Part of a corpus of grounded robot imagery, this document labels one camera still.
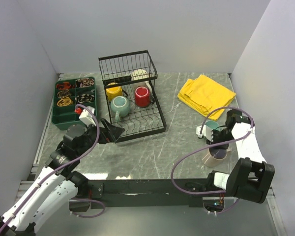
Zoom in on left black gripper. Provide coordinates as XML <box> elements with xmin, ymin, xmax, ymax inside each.
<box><xmin>77</xmin><ymin>118</ymin><xmax>124</xmax><ymax>156</ymax></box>

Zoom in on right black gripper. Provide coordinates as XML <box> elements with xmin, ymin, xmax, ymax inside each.
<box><xmin>206</xmin><ymin>129</ymin><xmax>235</xmax><ymax>150</ymax></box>

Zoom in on small teal cup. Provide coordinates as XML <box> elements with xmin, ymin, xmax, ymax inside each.
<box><xmin>205</xmin><ymin>120</ymin><xmax>220</xmax><ymax>130</ymax></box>

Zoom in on pink mug lilac inside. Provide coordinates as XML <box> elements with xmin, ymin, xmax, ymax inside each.
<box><xmin>202</xmin><ymin>147</ymin><xmax>232</xmax><ymax>168</ymax></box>

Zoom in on blue-green speckled ceramic mug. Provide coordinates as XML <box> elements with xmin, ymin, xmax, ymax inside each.
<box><xmin>110</xmin><ymin>96</ymin><xmax>130</xmax><ymax>122</ymax></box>

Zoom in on yellow mug black handle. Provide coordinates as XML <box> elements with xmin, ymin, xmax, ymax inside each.
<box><xmin>106</xmin><ymin>82</ymin><xmax>128</xmax><ymax>102</ymax></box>

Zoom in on red mug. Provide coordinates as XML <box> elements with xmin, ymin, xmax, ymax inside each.
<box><xmin>134</xmin><ymin>86</ymin><xmax>155</xmax><ymax>108</ymax></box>

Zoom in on white floral mug green inside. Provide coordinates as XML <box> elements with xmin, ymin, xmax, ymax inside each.
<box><xmin>130</xmin><ymin>69</ymin><xmax>152</xmax><ymax>92</ymax></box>

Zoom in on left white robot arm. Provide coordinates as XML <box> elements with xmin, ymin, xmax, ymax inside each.
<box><xmin>0</xmin><ymin>119</ymin><xmax>125</xmax><ymax>236</ymax></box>

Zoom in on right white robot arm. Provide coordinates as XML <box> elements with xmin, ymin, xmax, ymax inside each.
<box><xmin>206</xmin><ymin>109</ymin><xmax>275</xmax><ymax>204</ymax></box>

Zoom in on black beige rolled band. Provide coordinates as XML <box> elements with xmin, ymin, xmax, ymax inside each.
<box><xmin>75</xmin><ymin>93</ymin><xmax>95</xmax><ymax>104</ymax></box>

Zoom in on folded yellow cloth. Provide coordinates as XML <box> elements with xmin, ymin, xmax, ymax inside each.
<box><xmin>177</xmin><ymin>75</ymin><xmax>236</xmax><ymax>121</ymax></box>

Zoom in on brown white rolled band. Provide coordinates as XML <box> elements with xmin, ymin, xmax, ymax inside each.
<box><xmin>75</xmin><ymin>77</ymin><xmax>94</xmax><ymax>88</ymax></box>

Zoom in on green compartment tray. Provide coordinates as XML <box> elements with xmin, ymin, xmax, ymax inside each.
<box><xmin>52</xmin><ymin>77</ymin><xmax>97</xmax><ymax>131</ymax></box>

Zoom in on black yellow rolled band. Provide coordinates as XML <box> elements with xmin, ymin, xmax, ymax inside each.
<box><xmin>57</xmin><ymin>89</ymin><xmax>72</xmax><ymax>98</ymax></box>

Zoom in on orange black rolled band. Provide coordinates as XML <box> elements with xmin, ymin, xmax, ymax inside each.
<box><xmin>56</xmin><ymin>82</ymin><xmax>72</xmax><ymax>90</ymax></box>

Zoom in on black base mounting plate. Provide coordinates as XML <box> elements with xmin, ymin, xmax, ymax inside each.
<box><xmin>88</xmin><ymin>179</ymin><xmax>204</xmax><ymax>207</ymax></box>

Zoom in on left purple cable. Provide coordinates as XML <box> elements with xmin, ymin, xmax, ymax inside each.
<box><xmin>0</xmin><ymin>104</ymin><xmax>106</xmax><ymax>236</ymax></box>

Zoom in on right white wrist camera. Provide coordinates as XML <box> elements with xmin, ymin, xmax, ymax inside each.
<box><xmin>196</xmin><ymin>124</ymin><xmax>213</xmax><ymax>141</ymax></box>

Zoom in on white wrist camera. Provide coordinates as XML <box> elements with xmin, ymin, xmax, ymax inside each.
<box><xmin>196</xmin><ymin>124</ymin><xmax>213</xmax><ymax>141</ymax></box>
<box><xmin>74</xmin><ymin>107</ymin><xmax>96</xmax><ymax>126</ymax></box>

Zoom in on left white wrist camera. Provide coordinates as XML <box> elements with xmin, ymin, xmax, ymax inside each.
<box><xmin>74</xmin><ymin>107</ymin><xmax>96</xmax><ymax>126</ymax></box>

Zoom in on black wire dish rack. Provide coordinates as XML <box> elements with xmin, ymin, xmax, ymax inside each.
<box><xmin>98</xmin><ymin>50</ymin><xmax>166</xmax><ymax>142</ymax></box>

